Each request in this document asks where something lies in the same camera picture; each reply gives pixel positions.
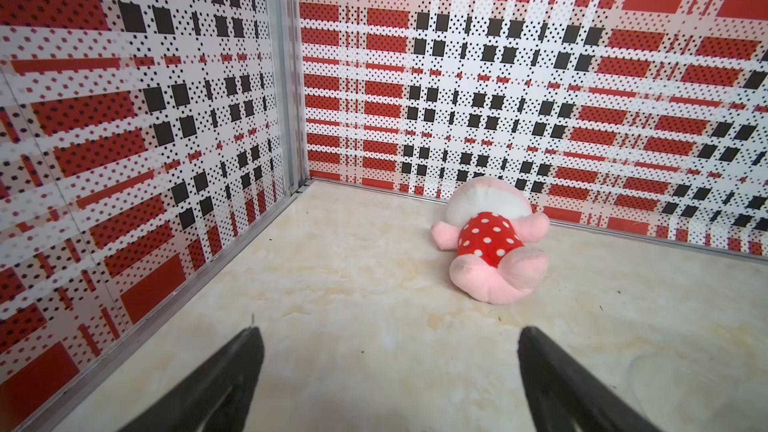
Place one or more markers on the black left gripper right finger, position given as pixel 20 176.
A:
pixel 563 395

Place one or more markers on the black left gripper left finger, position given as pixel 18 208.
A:
pixel 216 396

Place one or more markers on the pink plush toy polka dress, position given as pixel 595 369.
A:
pixel 493 230

